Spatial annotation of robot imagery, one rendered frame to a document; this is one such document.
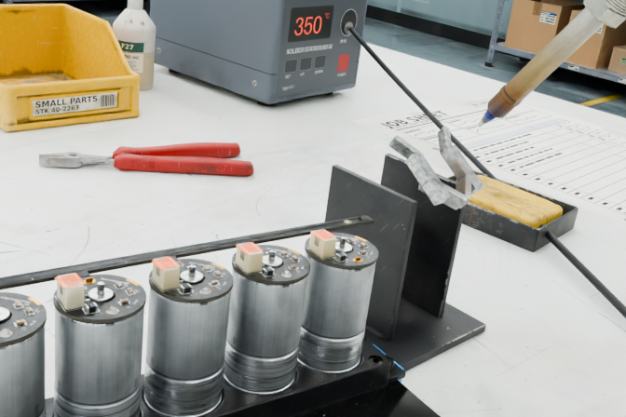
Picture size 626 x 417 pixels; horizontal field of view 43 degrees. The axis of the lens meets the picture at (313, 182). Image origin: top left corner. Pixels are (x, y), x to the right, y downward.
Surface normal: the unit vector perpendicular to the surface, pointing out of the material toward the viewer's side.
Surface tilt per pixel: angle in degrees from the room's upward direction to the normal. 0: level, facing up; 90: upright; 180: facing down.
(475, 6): 90
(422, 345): 0
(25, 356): 90
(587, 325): 0
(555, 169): 0
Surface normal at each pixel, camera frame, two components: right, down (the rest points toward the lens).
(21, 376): 0.78, 0.31
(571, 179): 0.12, -0.93
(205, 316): 0.44, 0.37
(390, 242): -0.72, 0.17
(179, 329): -0.06, 0.36
